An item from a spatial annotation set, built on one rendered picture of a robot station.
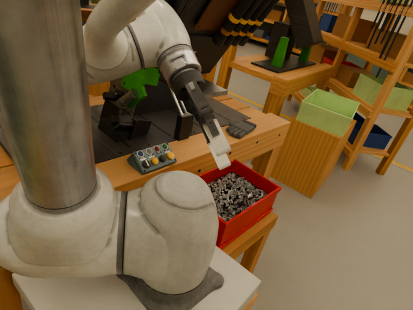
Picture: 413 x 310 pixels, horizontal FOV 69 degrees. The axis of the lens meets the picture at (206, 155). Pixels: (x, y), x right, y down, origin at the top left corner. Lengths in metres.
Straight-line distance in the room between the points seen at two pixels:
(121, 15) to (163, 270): 0.44
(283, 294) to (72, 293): 1.47
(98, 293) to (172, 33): 0.58
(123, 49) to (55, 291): 0.52
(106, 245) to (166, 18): 0.49
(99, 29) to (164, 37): 0.18
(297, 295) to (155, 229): 1.59
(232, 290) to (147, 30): 0.61
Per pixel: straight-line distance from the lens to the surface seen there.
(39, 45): 0.32
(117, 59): 0.67
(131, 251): 0.54
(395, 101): 3.65
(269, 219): 1.12
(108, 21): 0.56
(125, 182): 0.97
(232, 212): 0.96
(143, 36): 0.71
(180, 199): 0.51
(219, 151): 0.56
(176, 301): 0.67
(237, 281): 0.76
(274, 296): 1.97
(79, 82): 0.36
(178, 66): 0.68
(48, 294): 0.74
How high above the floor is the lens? 1.48
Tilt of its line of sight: 30 degrees down
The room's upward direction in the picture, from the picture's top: 13 degrees clockwise
